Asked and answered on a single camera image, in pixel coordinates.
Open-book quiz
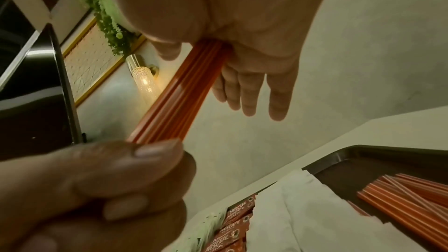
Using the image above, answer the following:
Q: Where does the black wall television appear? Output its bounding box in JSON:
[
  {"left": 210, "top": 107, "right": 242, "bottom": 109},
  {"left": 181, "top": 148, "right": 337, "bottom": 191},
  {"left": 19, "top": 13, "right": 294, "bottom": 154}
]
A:
[{"left": 0, "top": 22, "right": 85, "bottom": 161}]

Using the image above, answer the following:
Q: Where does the green plant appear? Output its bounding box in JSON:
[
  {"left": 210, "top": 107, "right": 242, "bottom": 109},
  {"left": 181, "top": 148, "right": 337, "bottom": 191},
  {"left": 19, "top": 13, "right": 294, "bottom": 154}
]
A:
[{"left": 68, "top": 0, "right": 141, "bottom": 56}]

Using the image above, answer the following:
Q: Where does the glass tube wall lamp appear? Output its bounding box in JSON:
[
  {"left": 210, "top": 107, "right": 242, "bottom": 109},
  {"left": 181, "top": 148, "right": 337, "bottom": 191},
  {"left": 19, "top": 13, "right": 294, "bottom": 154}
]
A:
[{"left": 126, "top": 54, "right": 162, "bottom": 105}]

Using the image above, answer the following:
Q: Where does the brown tray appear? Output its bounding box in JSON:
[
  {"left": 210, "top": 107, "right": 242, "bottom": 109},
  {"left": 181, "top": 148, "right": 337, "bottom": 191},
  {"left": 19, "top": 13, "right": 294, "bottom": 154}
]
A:
[{"left": 223, "top": 144, "right": 448, "bottom": 252}]

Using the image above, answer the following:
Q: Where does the orange stirrer sticks bundle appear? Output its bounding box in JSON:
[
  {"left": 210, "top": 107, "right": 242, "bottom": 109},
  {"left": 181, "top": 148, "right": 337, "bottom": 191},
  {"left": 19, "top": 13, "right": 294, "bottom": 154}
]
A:
[{"left": 126, "top": 39, "right": 232, "bottom": 145}]

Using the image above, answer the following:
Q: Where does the person's left hand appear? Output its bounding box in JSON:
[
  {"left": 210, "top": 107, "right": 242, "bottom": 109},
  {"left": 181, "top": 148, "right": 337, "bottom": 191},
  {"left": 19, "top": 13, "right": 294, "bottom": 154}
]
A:
[{"left": 0, "top": 139, "right": 198, "bottom": 252}]

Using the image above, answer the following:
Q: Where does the pile of red stirrer sticks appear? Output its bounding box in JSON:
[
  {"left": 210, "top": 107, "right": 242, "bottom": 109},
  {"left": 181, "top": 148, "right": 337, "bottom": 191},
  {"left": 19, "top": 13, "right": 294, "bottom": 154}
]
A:
[{"left": 357, "top": 173, "right": 448, "bottom": 252}]

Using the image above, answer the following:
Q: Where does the row of red Nescafe sachets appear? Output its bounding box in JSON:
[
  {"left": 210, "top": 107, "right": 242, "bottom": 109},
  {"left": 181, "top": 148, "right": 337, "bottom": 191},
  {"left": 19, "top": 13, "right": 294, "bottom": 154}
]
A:
[{"left": 206, "top": 194, "right": 258, "bottom": 252}]

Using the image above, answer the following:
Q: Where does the row of tea bags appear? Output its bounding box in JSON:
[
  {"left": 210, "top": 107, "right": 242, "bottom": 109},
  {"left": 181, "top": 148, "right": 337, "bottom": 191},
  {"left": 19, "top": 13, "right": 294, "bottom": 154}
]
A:
[{"left": 182, "top": 209, "right": 228, "bottom": 252}]

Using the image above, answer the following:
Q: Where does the person's right hand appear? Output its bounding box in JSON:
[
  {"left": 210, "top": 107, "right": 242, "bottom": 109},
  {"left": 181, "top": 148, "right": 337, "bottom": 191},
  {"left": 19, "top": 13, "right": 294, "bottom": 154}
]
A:
[{"left": 96, "top": 0, "right": 338, "bottom": 121}]

